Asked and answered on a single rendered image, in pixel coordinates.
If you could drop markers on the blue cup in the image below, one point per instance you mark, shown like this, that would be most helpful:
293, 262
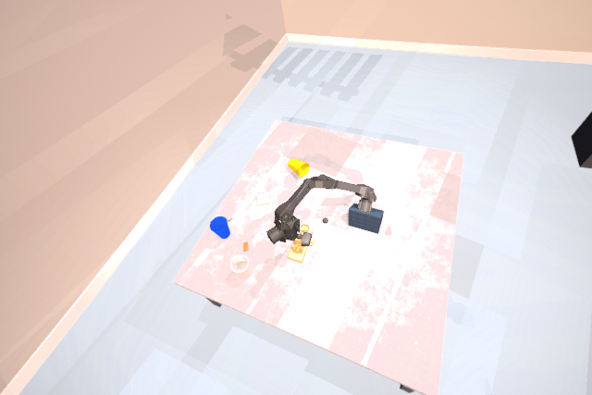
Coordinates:
219, 225

